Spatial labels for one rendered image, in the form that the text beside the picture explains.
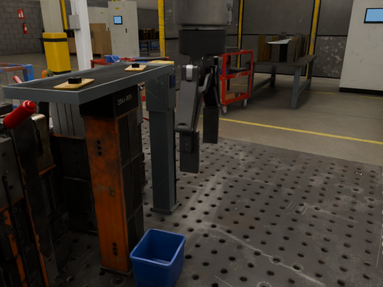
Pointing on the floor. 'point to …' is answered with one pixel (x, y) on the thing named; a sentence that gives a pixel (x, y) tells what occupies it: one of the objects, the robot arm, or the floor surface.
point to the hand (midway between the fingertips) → (200, 150)
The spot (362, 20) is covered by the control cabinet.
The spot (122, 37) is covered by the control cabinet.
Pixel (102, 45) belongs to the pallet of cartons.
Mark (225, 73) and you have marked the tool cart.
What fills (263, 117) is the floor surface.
